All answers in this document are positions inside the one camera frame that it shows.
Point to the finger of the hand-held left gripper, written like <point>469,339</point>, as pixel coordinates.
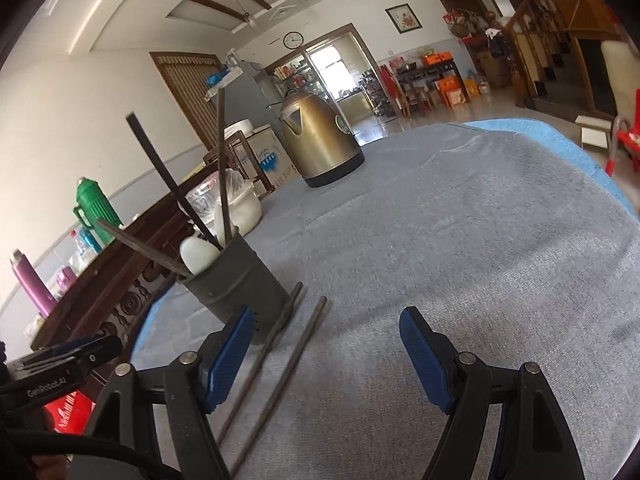
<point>65,349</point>
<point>102,352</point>

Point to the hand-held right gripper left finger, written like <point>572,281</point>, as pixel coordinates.
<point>230,360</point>

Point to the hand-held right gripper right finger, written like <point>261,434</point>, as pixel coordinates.
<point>425,360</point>

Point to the grey metal utensil holder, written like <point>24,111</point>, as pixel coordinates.
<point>235,285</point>

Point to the white plastic spoon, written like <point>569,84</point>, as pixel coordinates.
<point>197,255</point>

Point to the red bag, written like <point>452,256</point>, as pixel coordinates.
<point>70,410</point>

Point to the dark carved wooden bench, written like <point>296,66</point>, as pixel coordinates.
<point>115,280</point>

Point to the purple bottle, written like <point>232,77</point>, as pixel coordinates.
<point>32,280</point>

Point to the grey tablecloth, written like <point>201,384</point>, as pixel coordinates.
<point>450,260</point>

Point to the clear bottle with blue label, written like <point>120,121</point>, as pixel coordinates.
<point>85,247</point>

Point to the green thermos jug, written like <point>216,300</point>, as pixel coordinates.
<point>97,210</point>

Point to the white bowl with plastic wrap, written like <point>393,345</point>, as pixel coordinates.
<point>247,210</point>

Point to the white box with blue print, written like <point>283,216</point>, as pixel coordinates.
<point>270,160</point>

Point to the white rice cooker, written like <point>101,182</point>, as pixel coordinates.
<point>240,127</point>

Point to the gold electric kettle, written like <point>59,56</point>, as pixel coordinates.
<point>320,145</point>

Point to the blue cloth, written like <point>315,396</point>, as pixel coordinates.
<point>540,132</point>

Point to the grey refrigerator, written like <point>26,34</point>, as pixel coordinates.
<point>245,95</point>

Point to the orange box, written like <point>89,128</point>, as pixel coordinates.
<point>437,57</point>
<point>452,92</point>

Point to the brown slatted wooden door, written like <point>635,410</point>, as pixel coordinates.
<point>185,90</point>

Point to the clear water jug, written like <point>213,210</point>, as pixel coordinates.
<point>484,85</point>

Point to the white step stool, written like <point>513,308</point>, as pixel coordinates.
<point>595,135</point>

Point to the dark wooden side table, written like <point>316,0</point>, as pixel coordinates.
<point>430,67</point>

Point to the red plastic chair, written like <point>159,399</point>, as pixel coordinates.
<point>627,140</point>

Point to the wooden staircase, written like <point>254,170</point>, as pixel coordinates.
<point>550,60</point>

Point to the round wall clock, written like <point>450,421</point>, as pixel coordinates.
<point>293,40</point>

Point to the framed wall picture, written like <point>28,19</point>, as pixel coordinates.
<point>404,19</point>

